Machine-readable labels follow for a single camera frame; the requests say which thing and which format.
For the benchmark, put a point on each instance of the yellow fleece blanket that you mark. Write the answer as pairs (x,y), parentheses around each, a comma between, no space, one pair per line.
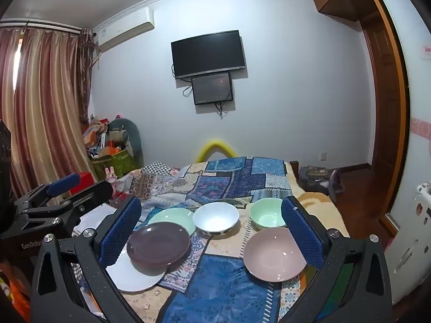
(323,205)

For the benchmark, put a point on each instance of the pink bunny toy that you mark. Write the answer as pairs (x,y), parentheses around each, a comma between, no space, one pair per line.
(110,174)

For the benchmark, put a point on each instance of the pile of cardboard boxes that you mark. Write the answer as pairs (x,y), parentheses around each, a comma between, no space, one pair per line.
(101,138)

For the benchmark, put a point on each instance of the grey-green cushion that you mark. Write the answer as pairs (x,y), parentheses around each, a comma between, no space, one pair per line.
(135,134)

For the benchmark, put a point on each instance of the orange patterned cloth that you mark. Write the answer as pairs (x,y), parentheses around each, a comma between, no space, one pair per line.
(13,292)

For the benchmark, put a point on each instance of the white air conditioner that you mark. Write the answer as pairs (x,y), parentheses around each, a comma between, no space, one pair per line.
(124,28)

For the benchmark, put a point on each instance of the white door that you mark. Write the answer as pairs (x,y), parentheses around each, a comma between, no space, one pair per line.
(417,124)

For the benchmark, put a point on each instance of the white plate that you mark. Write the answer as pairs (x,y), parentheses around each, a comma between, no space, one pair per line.
(134,280)
(215,218)

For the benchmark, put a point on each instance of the striped pink brown curtain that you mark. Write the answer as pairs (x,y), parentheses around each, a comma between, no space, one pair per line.
(40,107)

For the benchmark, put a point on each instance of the blue patchwork blanket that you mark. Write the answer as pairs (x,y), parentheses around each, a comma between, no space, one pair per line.
(219,282)

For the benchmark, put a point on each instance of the white cloth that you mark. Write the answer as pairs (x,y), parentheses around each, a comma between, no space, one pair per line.
(97,218)

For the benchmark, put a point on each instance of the white wall socket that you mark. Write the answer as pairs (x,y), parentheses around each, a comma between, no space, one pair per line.
(322,156)

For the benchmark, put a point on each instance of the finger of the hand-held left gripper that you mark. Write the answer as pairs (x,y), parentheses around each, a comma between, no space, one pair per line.
(64,184)
(94,193)

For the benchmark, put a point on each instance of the small black wall monitor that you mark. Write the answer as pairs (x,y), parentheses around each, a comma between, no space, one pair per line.
(212,89)

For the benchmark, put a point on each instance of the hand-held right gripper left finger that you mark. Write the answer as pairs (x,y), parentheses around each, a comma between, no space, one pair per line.
(121,230)

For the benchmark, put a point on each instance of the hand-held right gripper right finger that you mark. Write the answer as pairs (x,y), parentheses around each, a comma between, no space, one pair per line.
(303,234)

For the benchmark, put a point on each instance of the red box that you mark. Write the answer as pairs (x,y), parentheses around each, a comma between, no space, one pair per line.
(86,181)

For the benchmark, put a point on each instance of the green box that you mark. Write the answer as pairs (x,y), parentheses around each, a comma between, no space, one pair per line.
(118,162)

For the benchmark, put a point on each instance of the pink bowl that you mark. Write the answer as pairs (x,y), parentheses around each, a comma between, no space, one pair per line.
(272,255)

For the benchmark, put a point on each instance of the black wall television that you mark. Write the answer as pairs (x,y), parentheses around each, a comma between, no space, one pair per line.
(208,53)

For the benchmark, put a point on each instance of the dark patterned floor bag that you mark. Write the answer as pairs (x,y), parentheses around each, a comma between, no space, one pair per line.
(313,175)

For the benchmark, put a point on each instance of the white curtain rail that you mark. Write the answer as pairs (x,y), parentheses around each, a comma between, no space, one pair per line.
(40,26)

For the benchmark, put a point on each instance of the green bowl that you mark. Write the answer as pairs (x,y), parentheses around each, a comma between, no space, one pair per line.
(266,213)

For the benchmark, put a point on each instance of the green plate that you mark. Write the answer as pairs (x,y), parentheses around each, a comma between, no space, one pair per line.
(168,216)

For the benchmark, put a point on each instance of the dark brown plate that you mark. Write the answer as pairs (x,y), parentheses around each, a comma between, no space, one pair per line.
(158,242)

